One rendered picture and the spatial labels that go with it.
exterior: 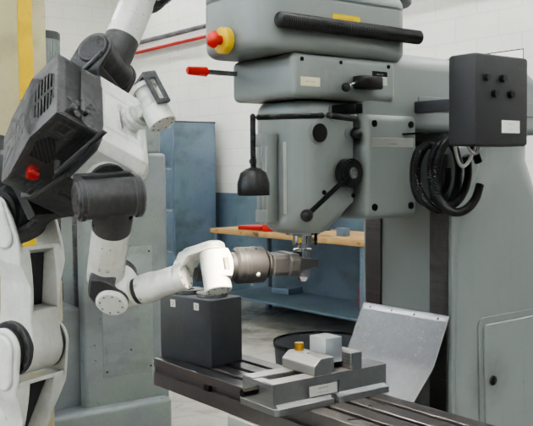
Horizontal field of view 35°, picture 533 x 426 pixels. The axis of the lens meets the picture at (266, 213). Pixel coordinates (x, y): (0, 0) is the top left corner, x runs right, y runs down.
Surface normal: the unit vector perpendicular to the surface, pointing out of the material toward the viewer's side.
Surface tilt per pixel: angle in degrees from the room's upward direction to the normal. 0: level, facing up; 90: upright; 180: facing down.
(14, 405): 115
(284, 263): 90
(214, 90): 90
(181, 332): 90
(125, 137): 58
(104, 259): 125
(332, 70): 90
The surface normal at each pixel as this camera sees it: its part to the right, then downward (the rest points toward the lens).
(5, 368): -0.51, 0.05
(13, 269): -0.52, 0.46
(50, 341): 0.85, -0.14
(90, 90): 0.73, -0.51
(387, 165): 0.62, 0.04
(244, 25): -0.79, 0.04
